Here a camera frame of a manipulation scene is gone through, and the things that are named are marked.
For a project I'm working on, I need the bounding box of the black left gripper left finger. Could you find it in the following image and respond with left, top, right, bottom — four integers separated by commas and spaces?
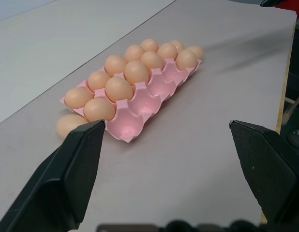
0, 119, 106, 232

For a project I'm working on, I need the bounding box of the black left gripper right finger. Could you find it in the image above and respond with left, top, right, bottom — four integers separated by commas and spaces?
228, 119, 299, 232

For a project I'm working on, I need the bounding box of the pink plastic egg tray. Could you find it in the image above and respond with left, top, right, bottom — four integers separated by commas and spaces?
59, 58, 203, 144

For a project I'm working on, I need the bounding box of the dark grey round object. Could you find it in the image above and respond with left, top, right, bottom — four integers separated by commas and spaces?
286, 129, 299, 148

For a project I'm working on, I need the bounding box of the brown egg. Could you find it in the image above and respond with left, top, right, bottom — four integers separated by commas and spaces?
105, 76, 134, 102
124, 44, 145, 62
56, 114, 89, 139
87, 70, 111, 92
176, 49, 197, 71
188, 45, 205, 60
124, 60, 150, 86
157, 42, 178, 60
105, 55, 128, 76
64, 87, 94, 109
170, 39, 185, 53
83, 98, 116, 121
140, 51, 164, 71
139, 38, 159, 53

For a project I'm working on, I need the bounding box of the light wooden stick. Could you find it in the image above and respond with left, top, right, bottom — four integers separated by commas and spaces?
282, 90, 299, 126

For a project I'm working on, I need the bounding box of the black angular object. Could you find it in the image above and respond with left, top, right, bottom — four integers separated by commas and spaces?
259, 0, 289, 7

